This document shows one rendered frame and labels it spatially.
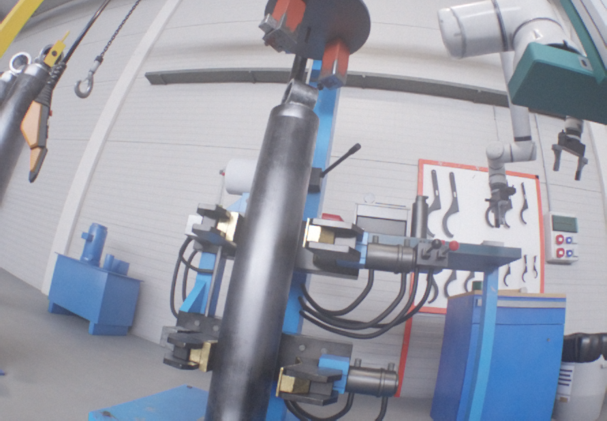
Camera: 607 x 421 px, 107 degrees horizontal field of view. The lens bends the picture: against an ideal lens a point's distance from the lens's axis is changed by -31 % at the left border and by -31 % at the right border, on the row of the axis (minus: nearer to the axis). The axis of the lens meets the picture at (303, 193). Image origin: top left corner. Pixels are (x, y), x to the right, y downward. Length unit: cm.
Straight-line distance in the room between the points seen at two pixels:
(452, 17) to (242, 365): 118
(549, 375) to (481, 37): 203
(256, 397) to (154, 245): 290
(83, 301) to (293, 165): 265
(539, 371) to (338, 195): 244
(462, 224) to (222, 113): 306
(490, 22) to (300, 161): 79
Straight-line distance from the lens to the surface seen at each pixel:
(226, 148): 386
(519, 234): 365
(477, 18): 91
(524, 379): 228
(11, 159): 173
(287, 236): 111
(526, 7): 92
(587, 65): 82
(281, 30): 145
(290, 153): 119
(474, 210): 349
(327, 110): 187
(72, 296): 349
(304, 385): 104
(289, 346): 131
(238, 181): 222
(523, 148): 151
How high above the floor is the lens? 72
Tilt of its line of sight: 20 degrees up
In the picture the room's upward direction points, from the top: 10 degrees clockwise
